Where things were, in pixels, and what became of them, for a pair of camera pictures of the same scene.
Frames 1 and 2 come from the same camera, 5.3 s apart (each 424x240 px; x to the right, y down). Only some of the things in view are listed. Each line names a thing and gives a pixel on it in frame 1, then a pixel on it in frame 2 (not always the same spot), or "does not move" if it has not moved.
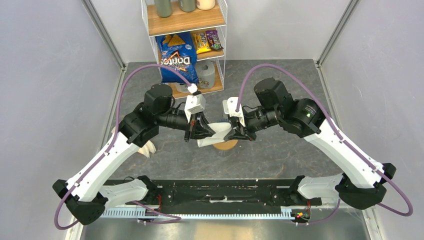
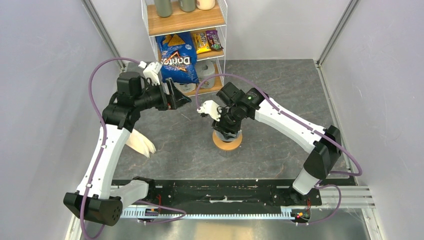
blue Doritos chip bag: (177, 51) does not move
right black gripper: (239, 132) → (228, 131)
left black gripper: (199, 125) → (174, 100)
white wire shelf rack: (188, 40) does not move
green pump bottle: (164, 8) does not move
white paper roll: (182, 87) does not move
